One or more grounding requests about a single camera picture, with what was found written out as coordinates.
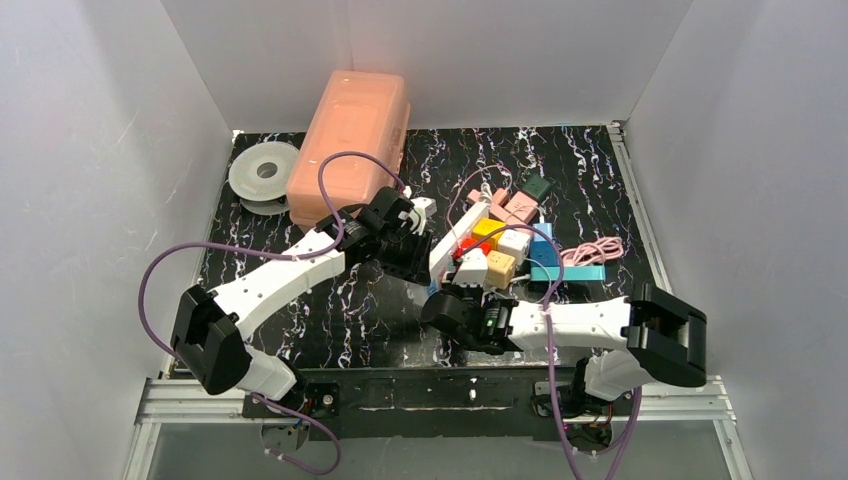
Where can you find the teal power strip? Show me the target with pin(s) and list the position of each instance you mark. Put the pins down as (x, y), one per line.
(586, 273)

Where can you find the tan cube socket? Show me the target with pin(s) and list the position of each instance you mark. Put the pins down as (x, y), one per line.
(500, 270)

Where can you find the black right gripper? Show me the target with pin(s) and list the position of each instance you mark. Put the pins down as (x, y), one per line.
(460, 291)

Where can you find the aluminium frame rail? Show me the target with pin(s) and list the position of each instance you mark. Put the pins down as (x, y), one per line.
(710, 402)

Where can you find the dark green cube socket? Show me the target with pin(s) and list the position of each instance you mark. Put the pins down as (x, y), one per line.
(537, 188)

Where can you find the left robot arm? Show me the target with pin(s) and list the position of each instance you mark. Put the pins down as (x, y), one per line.
(213, 327)

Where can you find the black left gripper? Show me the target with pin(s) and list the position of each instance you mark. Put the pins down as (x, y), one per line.
(407, 263)

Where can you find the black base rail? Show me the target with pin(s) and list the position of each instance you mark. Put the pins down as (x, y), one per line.
(427, 402)

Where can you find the yellow cube socket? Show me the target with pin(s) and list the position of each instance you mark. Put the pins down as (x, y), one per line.
(490, 229)

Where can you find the pink plastic storage box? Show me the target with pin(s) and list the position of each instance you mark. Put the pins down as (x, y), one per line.
(358, 111)

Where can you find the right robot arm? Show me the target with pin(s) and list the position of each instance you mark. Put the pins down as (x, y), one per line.
(648, 336)

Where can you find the red cube socket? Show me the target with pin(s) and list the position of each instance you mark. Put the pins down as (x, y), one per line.
(468, 244)

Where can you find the pink cube socket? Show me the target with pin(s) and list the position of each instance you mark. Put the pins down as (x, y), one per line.
(521, 209)

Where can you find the white cube socket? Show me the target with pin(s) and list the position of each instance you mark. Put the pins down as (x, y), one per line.
(515, 243)

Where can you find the white power strip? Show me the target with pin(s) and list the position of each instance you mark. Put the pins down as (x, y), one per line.
(441, 255)

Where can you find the grey filament spool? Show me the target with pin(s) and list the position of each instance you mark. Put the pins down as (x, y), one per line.
(259, 175)

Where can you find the blue cube socket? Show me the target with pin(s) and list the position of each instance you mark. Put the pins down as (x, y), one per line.
(542, 247)

